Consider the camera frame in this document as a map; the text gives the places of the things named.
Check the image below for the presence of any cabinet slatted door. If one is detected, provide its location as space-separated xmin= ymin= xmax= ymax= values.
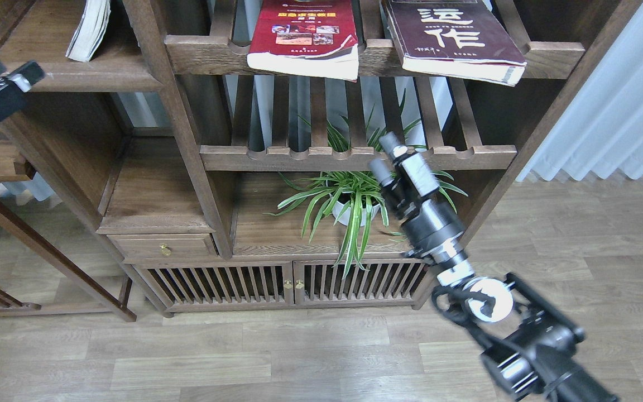
xmin=136 ymin=262 xmax=295 ymax=313
xmin=284 ymin=258 xmax=435 ymax=309

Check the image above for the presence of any white lavender book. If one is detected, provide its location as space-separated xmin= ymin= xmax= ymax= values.
xmin=65 ymin=1 xmax=111 ymax=62

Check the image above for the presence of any white plant pot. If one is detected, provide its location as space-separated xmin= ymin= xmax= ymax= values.
xmin=332 ymin=192 xmax=381 ymax=227

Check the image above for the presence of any maroon book with white characters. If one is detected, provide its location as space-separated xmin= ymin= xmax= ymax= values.
xmin=382 ymin=1 xmax=527 ymax=86

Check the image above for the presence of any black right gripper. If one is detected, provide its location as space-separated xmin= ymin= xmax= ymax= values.
xmin=368 ymin=132 xmax=467 ymax=263

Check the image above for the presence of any red cover book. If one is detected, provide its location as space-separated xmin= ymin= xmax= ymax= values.
xmin=247 ymin=1 xmax=359 ymax=82

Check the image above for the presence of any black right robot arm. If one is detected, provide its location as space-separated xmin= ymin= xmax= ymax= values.
xmin=370 ymin=133 xmax=618 ymax=401

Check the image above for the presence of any wooden side rack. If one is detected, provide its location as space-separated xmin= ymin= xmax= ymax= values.
xmin=0 ymin=130 xmax=136 ymax=322

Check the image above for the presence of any green spider plant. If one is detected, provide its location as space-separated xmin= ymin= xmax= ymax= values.
xmin=265 ymin=120 xmax=468 ymax=276

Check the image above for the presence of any small wooden drawer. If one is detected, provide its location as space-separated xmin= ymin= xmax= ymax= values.
xmin=109 ymin=233 xmax=216 ymax=260

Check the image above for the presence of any dark wooden bookshelf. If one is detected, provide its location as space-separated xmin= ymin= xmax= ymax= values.
xmin=0 ymin=1 xmax=641 ymax=316

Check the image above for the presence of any white pleated curtain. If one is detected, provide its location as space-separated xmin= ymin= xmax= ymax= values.
xmin=516 ymin=5 xmax=643 ymax=181

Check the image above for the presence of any right cabinet slatted door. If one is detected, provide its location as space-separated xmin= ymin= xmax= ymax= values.
xmin=284 ymin=258 xmax=435 ymax=309

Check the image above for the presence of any left cabinet slatted door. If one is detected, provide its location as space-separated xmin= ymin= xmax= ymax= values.
xmin=136 ymin=262 xmax=295 ymax=313

